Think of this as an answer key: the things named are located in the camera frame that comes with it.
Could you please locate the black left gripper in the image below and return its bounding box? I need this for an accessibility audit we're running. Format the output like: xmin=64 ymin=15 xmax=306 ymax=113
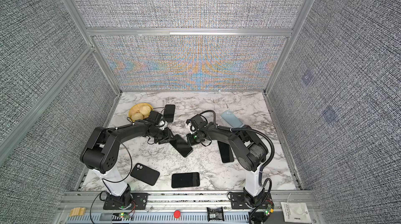
xmin=150 ymin=126 xmax=176 ymax=144

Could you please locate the black phone case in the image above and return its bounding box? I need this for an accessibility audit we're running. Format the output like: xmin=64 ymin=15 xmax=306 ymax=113
xmin=170 ymin=134 xmax=193 ymax=158
xmin=130 ymin=163 xmax=160 ymax=186
xmin=164 ymin=104 xmax=175 ymax=123

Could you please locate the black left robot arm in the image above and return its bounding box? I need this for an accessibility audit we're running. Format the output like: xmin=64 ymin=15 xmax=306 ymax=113
xmin=80 ymin=120 xmax=174 ymax=198

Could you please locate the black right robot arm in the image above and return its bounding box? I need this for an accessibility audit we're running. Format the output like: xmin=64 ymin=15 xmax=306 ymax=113
xmin=186 ymin=114 xmax=275 ymax=208

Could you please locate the light blue phone case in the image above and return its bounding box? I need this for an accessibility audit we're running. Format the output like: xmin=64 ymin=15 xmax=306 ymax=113
xmin=221 ymin=110 xmax=244 ymax=128

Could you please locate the black phone right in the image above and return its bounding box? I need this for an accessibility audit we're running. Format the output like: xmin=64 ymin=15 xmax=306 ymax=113
xmin=218 ymin=141 xmax=235 ymax=163

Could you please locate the black phone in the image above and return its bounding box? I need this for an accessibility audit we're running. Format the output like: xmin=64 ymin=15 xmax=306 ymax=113
xmin=218 ymin=141 xmax=235 ymax=163
xmin=171 ymin=172 xmax=200 ymax=188

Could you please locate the black phone front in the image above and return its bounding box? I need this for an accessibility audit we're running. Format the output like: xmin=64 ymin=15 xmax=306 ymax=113
xmin=171 ymin=172 xmax=200 ymax=188

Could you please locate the right steamed bun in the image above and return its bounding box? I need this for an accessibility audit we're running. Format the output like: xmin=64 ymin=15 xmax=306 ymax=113
xmin=139 ymin=104 xmax=152 ymax=116

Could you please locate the steamed bun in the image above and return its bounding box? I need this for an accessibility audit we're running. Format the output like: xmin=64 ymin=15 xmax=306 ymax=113
xmin=130 ymin=112 xmax=144 ymax=122
xmin=139 ymin=104 xmax=152 ymax=116

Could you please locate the left steamed bun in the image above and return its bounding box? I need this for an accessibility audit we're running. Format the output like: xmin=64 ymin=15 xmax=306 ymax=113
xmin=130 ymin=112 xmax=144 ymax=122

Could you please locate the yellow bamboo steamer basket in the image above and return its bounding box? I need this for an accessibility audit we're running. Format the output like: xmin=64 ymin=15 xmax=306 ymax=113
xmin=128 ymin=103 xmax=154 ymax=122

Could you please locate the red emergency button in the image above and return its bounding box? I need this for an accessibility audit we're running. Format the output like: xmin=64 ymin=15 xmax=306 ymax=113
xmin=173 ymin=210 xmax=181 ymax=219

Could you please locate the small black electronics box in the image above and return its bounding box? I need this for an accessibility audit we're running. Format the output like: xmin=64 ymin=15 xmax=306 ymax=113
xmin=207 ymin=207 xmax=225 ymax=221

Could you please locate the wooden clips stack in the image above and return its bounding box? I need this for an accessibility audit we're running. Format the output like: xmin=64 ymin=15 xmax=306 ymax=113
xmin=69 ymin=207 xmax=86 ymax=217

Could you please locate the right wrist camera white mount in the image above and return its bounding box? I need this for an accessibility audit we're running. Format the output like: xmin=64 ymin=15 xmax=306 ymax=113
xmin=186 ymin=120 xmax=196 ymax=133

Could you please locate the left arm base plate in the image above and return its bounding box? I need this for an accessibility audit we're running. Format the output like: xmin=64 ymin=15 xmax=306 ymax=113
xmin=100 ymin=193 xmax=149 ymax=210

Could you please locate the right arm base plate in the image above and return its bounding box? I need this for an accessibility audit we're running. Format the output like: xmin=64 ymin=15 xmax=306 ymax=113
xmin=228 ymin=191 xmax=274 ymax=211

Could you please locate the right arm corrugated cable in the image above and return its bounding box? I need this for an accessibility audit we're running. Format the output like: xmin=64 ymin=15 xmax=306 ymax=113
xmin=198 ymin=109 xmax=276 ymax=212

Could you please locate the aluminium front rail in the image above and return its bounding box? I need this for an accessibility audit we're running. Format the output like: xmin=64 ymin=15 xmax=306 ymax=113
xmin=53 ymin=190 xmax=326 ymax=224

